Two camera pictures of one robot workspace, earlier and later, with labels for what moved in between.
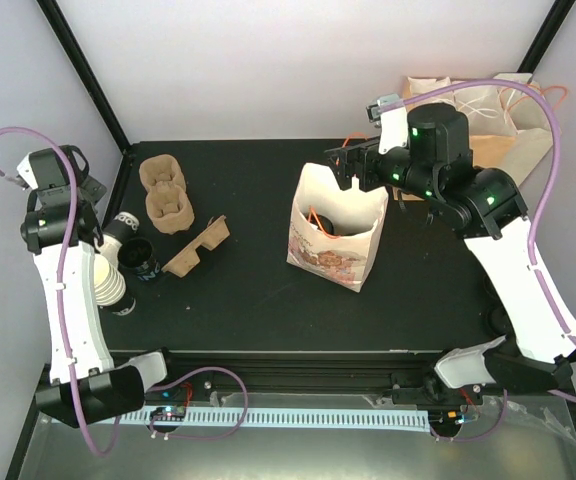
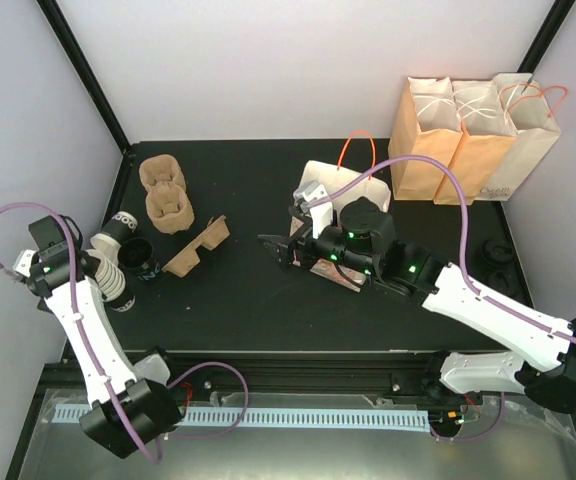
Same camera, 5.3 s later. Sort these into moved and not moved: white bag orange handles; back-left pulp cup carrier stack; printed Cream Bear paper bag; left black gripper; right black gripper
Moved: right black gripper; left black gripper
Not moved: back-left pulp cup carrier stack; printed Cream Bear paper bag; white bag orange handles
